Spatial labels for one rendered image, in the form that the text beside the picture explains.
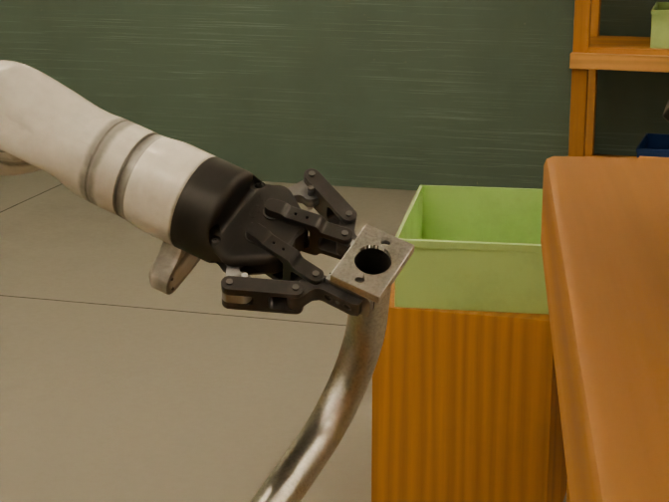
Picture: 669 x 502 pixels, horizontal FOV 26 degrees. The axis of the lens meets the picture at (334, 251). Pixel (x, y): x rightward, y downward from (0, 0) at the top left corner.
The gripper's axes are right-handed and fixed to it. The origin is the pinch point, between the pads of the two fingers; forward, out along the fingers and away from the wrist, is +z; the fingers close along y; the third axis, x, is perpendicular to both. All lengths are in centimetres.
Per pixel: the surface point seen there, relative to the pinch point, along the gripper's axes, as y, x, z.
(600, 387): -39, -57, 24
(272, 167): 384, 499, -234
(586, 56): 416, 371, -89
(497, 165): 421, 469, -122
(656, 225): -26, -48, 22
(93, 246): 248, 427, -246
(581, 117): 405, 396, -82
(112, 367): 150, 330, -159
